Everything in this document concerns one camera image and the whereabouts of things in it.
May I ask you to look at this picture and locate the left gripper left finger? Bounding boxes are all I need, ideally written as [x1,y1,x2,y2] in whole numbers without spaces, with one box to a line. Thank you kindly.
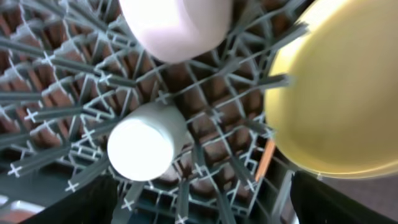
[21,175,118,224]

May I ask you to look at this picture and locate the dark brown serving tray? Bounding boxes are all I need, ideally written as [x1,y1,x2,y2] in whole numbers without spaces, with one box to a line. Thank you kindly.
[322,175,397,221]

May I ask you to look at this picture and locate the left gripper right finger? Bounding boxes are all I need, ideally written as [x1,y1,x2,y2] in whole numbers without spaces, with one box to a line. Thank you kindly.
[290,171,397,224]

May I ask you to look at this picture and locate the white small cup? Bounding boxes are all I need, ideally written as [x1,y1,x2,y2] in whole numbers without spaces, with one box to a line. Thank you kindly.
[107,102,188,182]

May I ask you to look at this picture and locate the pink plate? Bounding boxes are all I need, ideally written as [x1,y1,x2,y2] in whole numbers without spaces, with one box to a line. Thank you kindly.
[119,0,233,63]

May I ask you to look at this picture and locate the grey dishwasher rack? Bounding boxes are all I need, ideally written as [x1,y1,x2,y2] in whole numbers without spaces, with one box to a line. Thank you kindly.
[1,1,310,223]

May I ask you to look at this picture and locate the yellow plate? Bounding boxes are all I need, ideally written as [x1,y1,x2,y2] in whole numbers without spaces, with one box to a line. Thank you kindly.
[264,0,397,179]

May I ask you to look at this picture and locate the wooden chopstick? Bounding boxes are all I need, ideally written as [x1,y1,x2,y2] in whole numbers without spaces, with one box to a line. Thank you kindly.
[255,139,275,182]

